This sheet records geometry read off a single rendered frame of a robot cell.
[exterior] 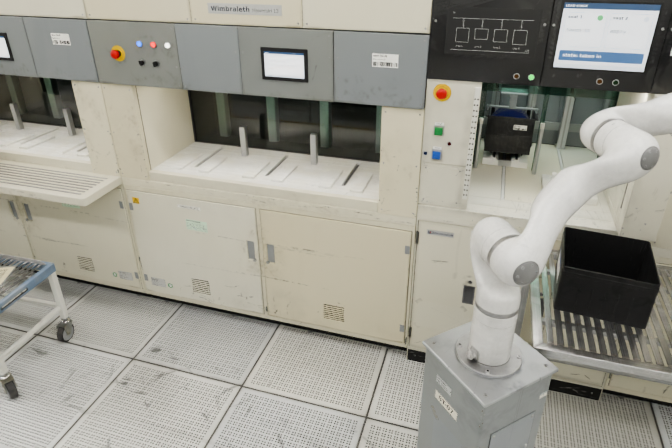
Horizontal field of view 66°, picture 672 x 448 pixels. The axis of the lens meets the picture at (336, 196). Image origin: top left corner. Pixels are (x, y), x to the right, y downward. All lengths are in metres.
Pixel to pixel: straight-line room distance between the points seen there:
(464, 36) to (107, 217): 2.03
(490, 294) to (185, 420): 1.54
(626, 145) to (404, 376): 1.63
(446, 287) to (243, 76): 1.27
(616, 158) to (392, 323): 1.50
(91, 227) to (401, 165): 1.78
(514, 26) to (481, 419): 1.26
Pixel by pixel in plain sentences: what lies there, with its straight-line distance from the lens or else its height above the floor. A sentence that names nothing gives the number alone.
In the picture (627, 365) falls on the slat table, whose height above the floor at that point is 0.76.
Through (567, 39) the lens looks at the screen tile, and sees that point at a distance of 1.96.
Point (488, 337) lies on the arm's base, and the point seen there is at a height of 0.87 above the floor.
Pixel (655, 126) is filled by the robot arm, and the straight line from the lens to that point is 1.51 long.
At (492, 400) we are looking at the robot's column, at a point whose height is 0.76.
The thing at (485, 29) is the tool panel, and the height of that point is 1.59.
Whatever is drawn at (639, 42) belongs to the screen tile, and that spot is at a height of 1.56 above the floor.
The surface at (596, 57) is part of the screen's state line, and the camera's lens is 1.99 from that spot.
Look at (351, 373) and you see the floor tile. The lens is 2.61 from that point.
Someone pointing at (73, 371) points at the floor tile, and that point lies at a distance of 2.93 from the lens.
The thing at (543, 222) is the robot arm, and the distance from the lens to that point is 1.39.
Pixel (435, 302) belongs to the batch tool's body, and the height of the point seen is 0.38.
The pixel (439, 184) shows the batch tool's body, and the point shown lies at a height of 0.97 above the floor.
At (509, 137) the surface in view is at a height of 1.02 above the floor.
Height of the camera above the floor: 1.87
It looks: 27 degrees down
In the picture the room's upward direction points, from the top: straight up
